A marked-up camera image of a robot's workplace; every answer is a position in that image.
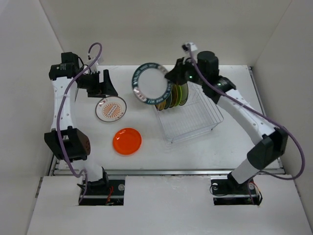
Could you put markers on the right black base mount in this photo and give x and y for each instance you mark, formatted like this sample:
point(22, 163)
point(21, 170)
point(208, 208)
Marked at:
point(224, 194)

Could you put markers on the lime green plate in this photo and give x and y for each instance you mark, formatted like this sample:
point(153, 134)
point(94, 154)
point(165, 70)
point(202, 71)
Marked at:
point(184, 94)

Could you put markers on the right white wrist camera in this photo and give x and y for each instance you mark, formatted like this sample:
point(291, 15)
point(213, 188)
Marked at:
point(190, 49)

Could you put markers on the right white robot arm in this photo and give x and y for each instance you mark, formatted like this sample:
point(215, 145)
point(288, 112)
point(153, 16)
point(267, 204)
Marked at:
point(269, 141)

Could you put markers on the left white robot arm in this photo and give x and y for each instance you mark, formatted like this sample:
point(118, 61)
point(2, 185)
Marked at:
point(64, 139)

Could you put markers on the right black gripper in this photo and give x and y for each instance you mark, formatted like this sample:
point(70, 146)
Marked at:
point(175, 75)

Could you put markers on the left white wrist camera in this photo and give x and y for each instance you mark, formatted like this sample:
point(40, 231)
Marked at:
point(95, 64)

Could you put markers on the white wire dish rack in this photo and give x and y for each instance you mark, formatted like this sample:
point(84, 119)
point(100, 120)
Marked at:
point(197, 116)

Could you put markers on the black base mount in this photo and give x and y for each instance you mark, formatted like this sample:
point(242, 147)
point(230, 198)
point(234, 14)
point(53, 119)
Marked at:
point(101, 194)
point(224, 194)

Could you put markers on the aluminium rail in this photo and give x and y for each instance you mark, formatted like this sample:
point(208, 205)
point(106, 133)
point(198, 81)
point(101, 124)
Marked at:
point(150, 172)

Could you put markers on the white plate orange sunburst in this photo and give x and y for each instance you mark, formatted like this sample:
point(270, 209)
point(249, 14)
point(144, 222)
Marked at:
point(110, 109)

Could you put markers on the brown patterned plate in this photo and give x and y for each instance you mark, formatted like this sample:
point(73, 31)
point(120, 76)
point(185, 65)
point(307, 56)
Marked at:
point(176, 95)

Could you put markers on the dark green plate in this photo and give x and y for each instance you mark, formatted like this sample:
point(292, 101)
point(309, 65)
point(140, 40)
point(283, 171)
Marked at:
point(168, 102)

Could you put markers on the white plate dark-blue rim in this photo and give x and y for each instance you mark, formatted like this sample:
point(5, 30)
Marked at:
point(149, 84)

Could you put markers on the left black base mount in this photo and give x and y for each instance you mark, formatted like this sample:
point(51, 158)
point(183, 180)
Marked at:
point(101, 194)

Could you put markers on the orange plastic plate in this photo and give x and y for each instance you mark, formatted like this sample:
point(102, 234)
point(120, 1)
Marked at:
point(127, 141)

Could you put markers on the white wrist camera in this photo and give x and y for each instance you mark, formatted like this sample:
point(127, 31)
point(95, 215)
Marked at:
point(95, 64)
point(190, 49)

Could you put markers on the yellow brown front plate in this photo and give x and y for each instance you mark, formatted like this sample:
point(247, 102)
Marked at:
point(161, 106)

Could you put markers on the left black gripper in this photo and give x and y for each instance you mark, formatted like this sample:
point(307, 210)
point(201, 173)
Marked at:
point(101, 89)

